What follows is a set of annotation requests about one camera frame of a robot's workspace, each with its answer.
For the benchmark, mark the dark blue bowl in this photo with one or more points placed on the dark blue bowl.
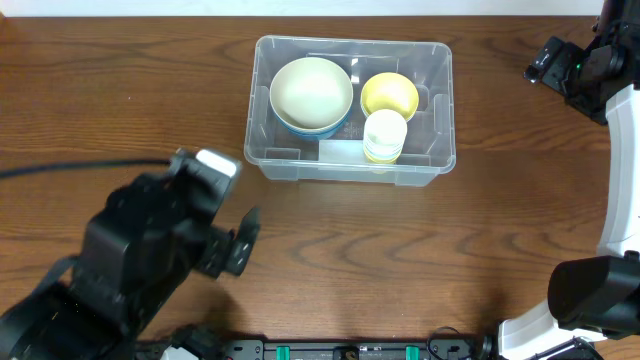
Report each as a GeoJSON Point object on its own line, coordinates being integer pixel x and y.
{"type": "Point", "coordinates": [277, 116]}
{"type": "Point", "coordinates": [314, 134]}

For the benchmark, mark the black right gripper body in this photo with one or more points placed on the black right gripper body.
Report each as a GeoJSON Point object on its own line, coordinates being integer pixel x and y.
{"type": "Point", "coordinates": [565, 77]}

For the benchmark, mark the clear plastic storage container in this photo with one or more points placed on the clear plastic storage container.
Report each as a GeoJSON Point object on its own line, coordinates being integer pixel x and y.
{"type": "Point", "coordinates": [429, 149]}

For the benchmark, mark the large cream bowl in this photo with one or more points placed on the large cream bowl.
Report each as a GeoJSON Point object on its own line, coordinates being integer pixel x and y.
{"type": "Point", "coordinates": [311, 92]}

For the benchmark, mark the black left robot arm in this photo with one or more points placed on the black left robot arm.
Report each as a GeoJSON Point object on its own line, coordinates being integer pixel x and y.
{"type": "Point", "coordinates": [151, 234]}

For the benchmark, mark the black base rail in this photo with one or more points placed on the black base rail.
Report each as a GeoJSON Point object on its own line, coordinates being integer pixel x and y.
{"type": "Point", "coordinates": [201, 342]}

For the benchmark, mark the white label in container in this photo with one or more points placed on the white label in container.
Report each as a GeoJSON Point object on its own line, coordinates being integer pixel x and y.
{"type": "Point", "coordinates": [341, 151]}

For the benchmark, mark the cream plastic cup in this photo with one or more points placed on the cream plastic cup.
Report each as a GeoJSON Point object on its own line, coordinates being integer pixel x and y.
{"type": "Point", "coordinates": [385, 128]}

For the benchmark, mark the small yellow bowl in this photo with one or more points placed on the small yellow bowl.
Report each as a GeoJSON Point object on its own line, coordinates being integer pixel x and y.
{"type": "Point", "coordinates": [390, 91]}

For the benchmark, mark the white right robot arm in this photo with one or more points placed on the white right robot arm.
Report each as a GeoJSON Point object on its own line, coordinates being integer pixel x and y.
{"type": "Point", "coordinates": [595, 298]}

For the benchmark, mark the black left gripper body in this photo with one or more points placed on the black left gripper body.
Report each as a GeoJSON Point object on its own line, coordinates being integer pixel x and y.
{"type": "Point", "coordinates": [210, 253]}

